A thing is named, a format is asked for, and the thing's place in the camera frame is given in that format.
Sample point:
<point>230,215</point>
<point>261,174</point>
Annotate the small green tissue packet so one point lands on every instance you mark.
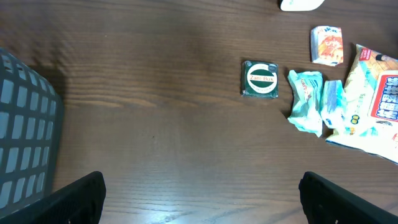
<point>333,104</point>

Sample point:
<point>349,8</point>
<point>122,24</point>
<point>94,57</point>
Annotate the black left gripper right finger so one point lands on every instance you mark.
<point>325,202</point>

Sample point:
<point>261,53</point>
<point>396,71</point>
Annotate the grey plastic mesh basket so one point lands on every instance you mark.
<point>31,122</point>

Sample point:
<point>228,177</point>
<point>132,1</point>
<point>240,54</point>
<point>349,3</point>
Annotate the yellow wet wipes pack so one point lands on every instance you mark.
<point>371,105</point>

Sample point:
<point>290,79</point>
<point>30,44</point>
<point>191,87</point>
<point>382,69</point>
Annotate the round black red tin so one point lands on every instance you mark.
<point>259,79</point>

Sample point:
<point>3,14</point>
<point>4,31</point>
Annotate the white barcode scanner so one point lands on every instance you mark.
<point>300,5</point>

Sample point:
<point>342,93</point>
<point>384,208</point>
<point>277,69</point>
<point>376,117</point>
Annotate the green tissue pack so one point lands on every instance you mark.
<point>307,90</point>

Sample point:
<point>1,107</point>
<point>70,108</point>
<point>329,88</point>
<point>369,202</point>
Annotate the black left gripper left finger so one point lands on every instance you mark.
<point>79,202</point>

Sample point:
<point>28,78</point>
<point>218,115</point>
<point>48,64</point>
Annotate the small orange box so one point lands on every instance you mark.
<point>326,45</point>

